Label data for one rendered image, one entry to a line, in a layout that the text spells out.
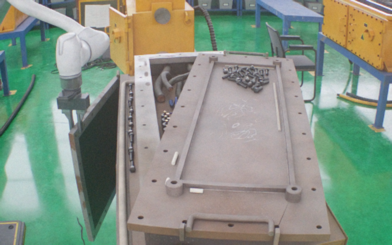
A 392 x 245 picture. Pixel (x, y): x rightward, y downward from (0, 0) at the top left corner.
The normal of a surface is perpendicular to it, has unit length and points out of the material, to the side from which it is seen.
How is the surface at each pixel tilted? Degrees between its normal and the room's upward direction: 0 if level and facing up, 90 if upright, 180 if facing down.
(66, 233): 0
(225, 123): 0
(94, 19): 90
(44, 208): 0
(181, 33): 90
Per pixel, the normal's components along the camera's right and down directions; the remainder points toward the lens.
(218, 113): 0.00, -0.90
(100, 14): -0.15, 0.44
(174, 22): 0.18, 0.44
